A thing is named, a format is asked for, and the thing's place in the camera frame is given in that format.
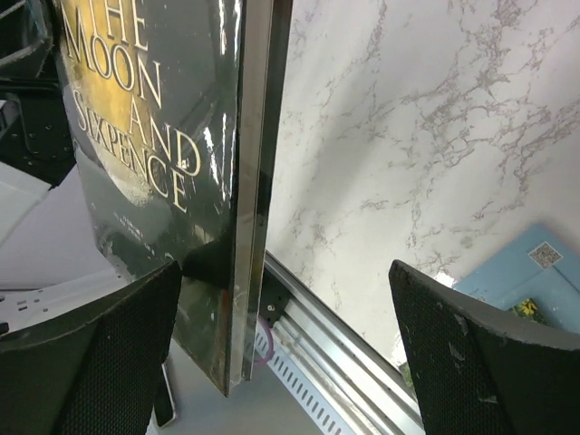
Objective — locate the aluminium rail frame front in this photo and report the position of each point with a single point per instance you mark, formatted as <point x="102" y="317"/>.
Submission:
<point x="368" y="392"/>

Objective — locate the light blue thin book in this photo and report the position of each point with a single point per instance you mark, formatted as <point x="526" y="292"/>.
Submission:
<point x="538" y="264"/>

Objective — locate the white slotted cable duct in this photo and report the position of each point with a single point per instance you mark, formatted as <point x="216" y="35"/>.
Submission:
<point x="308" y="396"/>

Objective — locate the black Moon and Sixpence book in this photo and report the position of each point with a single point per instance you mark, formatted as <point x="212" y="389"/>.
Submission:
<point x="174" y="108"/>

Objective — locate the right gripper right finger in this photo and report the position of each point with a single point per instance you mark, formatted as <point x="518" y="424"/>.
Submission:
<point x="479" y="370"/>

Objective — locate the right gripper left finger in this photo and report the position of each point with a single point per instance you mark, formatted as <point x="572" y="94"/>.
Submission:
<point x="95" y="369"/>

